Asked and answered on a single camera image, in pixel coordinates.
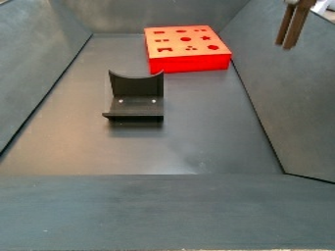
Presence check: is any red shape sorting board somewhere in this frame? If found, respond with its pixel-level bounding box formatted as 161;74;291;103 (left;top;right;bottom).
144;25;232;74

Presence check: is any black curved holder stand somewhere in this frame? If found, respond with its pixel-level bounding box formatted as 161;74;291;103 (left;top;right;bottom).
101;72;164;121

